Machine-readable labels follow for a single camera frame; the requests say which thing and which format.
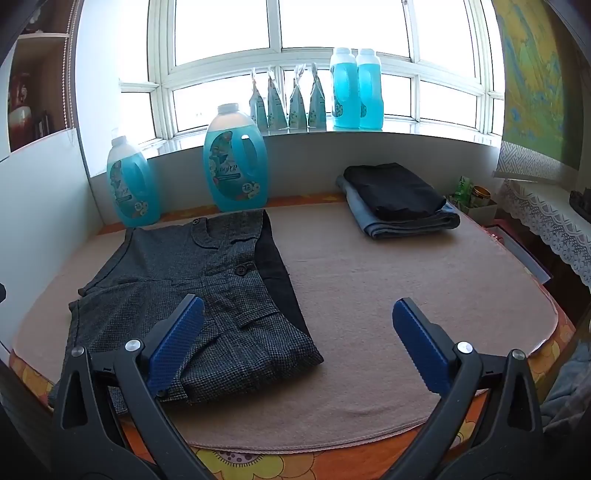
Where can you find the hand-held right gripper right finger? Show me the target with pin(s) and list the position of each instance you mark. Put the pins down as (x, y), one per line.
(422, 346)

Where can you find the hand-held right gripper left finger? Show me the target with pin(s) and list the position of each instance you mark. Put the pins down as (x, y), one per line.
(178, 341)

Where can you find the grey houndstooth pants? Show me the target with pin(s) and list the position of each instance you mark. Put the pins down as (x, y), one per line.
(207, 277)

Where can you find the folded black pants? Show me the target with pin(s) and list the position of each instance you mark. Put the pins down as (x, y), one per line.
(392, 189)

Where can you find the beige mat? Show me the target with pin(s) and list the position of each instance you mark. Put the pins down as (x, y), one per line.
(369, 286)

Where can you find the folded blue jeans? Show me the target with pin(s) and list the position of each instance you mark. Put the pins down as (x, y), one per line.
(406, 228)

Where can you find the light blue crumpled cloth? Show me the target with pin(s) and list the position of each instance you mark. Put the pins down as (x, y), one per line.
(568, 392)

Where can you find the orange floral tablecloth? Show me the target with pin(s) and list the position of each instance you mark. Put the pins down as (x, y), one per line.
(323, 464)

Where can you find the small blue detergent bottle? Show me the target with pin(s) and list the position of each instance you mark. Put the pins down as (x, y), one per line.
(131, 194)

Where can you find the green packet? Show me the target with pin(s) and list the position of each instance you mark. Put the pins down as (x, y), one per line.
(462, 191)

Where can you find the large blue detergent bottle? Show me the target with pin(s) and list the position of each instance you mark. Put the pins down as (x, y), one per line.
(221, 184)

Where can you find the white lace cloth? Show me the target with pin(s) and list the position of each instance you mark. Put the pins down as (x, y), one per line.
(545, 207)

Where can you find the white cardboard panel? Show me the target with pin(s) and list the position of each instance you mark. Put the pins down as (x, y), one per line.
(41, 207)

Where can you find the light green refill pouch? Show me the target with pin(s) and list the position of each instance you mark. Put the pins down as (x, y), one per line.
(258, 108)
(275, 106)
(298, 106)
(317, 106)

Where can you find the tall blue detergent bottle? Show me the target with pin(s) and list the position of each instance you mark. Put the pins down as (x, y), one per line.
(370, 92)
(342, 92)

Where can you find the wooden shelf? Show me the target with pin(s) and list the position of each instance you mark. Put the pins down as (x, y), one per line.
(41, 41)

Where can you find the wall map poster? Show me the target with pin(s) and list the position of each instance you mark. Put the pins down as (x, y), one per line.
(531, 92)

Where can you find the white window frame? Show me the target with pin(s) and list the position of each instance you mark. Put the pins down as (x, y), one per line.
(275, 27)

